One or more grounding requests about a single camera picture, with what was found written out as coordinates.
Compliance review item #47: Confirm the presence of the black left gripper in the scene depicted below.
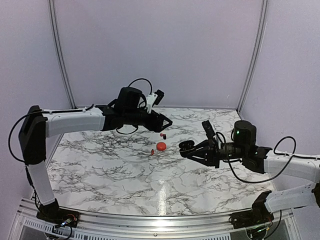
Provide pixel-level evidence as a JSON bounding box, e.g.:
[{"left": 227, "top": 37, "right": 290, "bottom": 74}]
[{"left": 124, "top": 109, "right": 173, "bottom": 133}]

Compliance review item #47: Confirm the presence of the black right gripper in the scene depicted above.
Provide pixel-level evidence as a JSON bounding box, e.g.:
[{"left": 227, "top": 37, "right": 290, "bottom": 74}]
[{"left": 187, "top": 139, "right": 248, "bottom": 169}]

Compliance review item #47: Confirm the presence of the black earbud charging case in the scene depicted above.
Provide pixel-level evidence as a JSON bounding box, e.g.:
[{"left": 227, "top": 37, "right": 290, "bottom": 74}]
[{"left": 178, "top": 140, "right": 195, "bottom": 158}]

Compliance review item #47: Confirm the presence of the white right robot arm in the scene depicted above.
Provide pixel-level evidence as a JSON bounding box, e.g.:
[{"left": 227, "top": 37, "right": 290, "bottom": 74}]
[{"left": 178, "top": 120, "right": 320, "bottom": 224}]

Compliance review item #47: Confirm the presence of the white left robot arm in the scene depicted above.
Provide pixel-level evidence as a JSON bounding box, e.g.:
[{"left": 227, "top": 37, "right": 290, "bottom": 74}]
[{"left": 18, "top": 86, "right": 173, "bottom": 223}]

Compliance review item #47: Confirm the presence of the red round charging case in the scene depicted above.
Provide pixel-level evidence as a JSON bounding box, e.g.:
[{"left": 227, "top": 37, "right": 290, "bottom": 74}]
[{"left": 156, "top": 142, "right": 167, "bottom": 151}]

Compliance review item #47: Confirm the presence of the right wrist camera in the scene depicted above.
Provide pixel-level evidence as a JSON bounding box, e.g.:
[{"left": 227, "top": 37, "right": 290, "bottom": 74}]
[{"left": 201, "top": 120, "right": 222, "bottom": 149}]

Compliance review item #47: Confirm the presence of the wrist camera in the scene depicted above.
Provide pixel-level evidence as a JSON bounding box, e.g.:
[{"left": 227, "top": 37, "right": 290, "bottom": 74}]
[
  {"left": 145, "top": 89, "right": 165, "bottom": 114},
  {"left": 201, "top": 120, "right": 222, "bottom": 149}
]

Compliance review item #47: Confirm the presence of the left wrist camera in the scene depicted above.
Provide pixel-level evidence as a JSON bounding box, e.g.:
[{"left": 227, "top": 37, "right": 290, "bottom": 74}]
[{"left": 145, "top": 89, "right": 165, "bottom": 114}]

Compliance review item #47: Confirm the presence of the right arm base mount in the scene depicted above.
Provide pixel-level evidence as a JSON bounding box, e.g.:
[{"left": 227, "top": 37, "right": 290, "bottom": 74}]
[{"left": 228, "top": 190, "right": 274, "bottom": 229}]

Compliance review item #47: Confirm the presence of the left aluminium frame post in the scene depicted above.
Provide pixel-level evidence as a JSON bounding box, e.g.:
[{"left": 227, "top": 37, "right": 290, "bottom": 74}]
[{"left": 47, "top": 0, "right": 77, "bottom": 109}]

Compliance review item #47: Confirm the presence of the aluminium frame post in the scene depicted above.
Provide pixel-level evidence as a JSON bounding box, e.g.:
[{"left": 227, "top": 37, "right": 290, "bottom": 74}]
[
  {"left": 47, "top": 0, "right": 77, "bottom": 109},
  {"left": 236, "top": 0, "right": 270, "bottom": 115}
]

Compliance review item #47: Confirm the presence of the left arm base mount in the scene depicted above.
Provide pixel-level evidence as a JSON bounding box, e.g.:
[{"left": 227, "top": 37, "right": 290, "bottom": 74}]
[{"left": 36, "top": 199, "right": 80, "bottom": 228}]

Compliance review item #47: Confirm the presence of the right aluminium frame post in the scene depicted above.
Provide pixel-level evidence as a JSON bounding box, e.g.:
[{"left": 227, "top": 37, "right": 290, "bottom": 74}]
[{"left": 236, "top": 0, "right": 270, "bottom": 115}]

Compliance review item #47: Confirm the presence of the front aluminium rail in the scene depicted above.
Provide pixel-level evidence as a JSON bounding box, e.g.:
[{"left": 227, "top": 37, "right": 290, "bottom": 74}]
[{"left": 8, "top": 198, "right": 301, "bottom": 240}]

